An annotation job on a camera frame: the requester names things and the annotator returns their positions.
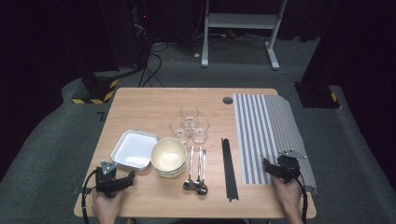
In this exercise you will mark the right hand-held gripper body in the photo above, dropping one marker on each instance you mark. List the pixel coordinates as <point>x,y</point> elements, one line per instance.
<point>289,168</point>

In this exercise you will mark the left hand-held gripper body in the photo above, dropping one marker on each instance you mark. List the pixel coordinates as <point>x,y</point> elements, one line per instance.
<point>107,182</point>

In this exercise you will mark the white square tray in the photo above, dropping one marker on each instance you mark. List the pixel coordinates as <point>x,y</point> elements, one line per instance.
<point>135,147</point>

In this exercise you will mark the bundle of black chopsticks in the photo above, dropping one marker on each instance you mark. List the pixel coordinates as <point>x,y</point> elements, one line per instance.
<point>229,171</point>

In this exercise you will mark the person's left hand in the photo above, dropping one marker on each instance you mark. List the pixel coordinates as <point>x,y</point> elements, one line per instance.
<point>107,208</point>

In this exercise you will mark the person's right hand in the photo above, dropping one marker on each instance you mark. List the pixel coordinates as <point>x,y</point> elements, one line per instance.
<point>289,196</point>

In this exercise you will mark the grey striped placemat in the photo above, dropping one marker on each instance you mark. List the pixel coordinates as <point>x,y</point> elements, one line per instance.
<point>264,130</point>

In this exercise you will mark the clear glass cup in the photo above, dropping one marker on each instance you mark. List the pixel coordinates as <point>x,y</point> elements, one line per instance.
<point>200,135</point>
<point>190,110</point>
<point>179,133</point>

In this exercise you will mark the black stand with hazard stripes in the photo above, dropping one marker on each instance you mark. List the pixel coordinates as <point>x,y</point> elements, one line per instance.
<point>99,90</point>
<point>317,96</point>

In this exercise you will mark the grey round table grommet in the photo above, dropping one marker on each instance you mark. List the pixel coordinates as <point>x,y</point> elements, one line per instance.
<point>228,100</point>

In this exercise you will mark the white plug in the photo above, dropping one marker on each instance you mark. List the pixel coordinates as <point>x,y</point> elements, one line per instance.
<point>196,55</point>

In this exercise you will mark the black equipment tower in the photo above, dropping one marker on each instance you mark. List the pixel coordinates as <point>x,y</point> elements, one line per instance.
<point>140,31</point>

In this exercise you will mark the white metal desk frame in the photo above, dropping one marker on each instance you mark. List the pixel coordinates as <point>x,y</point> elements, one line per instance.
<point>239,21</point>

